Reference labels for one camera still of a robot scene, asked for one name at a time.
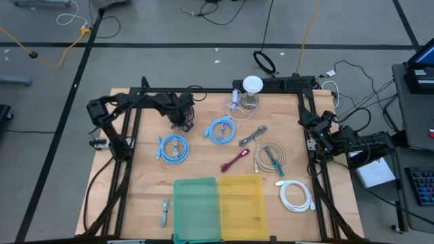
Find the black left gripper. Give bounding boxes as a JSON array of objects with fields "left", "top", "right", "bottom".
[{"left": 167, "top": 91, "right": 197, "bottom": 134}]

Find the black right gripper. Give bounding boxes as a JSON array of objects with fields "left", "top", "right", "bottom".
[{"left": 298, "top": 105, "right": 340, "bottom": 153}]

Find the grey braided USB cable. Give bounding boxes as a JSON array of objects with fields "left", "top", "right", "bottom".
[{"left": 238, "top": 125, "right": 269, "bottom": 148}]

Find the red USB cable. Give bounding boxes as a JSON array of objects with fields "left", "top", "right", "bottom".
[{"left": 219, "top": 148, "right": 251, "bottom": 173}]

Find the beige USB cable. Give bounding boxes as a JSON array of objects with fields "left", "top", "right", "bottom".
[{"left": 253, "top": 140, "right": 286, "bottom": 174}]

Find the white USB cable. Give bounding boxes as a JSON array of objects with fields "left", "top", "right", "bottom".
[{"left": 274, "top": 179, "right": 317, "bottom": 214}]

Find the yellow translucent plastic bin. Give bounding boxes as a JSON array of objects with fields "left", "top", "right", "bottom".
[{"left": 218, "top": 174, "right": 269, "bottom": 241}]

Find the black power strip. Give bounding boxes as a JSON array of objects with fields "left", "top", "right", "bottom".
[{"left": 232, "top": 75, "right": 317, "bottom": 92}]

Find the white dome lamp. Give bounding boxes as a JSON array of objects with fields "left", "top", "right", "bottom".
[{"left": 240, "top": 75, "right": 264, "bottom": 109}]

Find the green translucent plastic bin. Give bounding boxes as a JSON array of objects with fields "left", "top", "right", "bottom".
[{"left": 172, "top": 176, "right": 222, "bottom": 244}]

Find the white box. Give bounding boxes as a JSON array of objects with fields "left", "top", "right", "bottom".
[{"left": 347, "top": 150, "right": 397, "bottom": 190}]

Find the grey side table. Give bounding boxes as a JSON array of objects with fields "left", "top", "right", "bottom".
[{"left": 391, "top": 62, "right": 434, "bottom": 235}]

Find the black device box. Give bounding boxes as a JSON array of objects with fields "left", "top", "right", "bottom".
[{"left": 403, "top": 66, "right": 434, "bottom": 95}]

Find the laptop screen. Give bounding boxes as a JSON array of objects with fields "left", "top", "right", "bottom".
[{"left": 406, "top": 37, "right": 434, "bottom": 68}]

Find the black keyboard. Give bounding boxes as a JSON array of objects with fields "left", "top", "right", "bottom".
[{"left": 405, "top": 166, "right": 434, "bottom": 207}]

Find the grey floor bar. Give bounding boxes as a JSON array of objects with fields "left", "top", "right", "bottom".
[{"left": 0, "top": 74, "right": 33, "bottom": 87}]

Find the black chair base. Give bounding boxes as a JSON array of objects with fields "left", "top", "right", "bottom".
[{"left": 0, "top": 104, "right": 14, "bottom": 136}]

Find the grey metal object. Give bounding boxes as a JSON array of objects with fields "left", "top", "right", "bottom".
[{"left": 12, "top": 0, "right": 72, "bottom": 8}]

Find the white looped cable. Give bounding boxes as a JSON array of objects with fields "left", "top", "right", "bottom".
[{"left": 320, "top": 80, "right": 340, "bottom": 109}]

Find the white cable with adapter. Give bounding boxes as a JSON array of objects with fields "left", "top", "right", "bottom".
[{"left": 222, "top": 88, "right": 260, "bottom": 122}]

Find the black coiled floor cable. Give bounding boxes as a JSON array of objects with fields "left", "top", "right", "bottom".
[{"left": 252, "top": 0, "right": 277, "bottom": 75}]

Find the yellow floor cable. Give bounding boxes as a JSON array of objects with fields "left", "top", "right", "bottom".
[{"left": 295, "top": 0, "right": 322, "bottom": 76}]

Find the small pale blue cable bundle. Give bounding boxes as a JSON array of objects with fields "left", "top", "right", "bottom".
[{"left": 159, "top": 198, "right": 170, "bottom": 228}]

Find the yellow extension cord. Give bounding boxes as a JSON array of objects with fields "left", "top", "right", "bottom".
[{"left": 0, "top": 26, "right": 92, "bottom": 67}]

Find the white floor cable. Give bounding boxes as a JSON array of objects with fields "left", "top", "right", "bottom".
[{"left": 56, "top": 0, "right": 90, "bottom": 28}]

